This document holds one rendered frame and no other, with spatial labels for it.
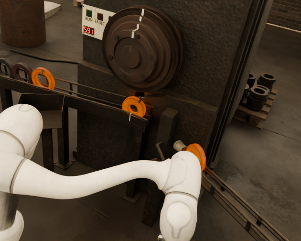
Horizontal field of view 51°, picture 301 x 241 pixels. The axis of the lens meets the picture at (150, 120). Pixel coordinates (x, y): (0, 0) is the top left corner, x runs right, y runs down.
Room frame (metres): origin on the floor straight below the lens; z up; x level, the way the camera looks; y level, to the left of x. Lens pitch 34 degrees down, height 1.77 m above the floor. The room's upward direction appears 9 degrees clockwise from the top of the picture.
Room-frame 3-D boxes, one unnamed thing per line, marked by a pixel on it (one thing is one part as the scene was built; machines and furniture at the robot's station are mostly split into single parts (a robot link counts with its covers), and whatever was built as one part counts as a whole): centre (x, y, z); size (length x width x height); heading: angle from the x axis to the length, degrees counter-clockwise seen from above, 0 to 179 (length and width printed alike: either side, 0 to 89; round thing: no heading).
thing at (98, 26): (1.88, 0.39, 1.15); 0.26 x 0.02 x 0.18; 69
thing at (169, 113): (1.58, -0.11, 0.68); 0.11 x 0.08 x 0.24; 159
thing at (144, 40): (1.56, 0.15, 1.11); 0.28 x 0.06 x 0.28; 69
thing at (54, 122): (1.57, 0.67, 0.36); 0.26 x 0.20 x 0.72; 104
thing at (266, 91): (3.41, -0.78, 0.22); 1.20 x 0.81 x 0.44; 67
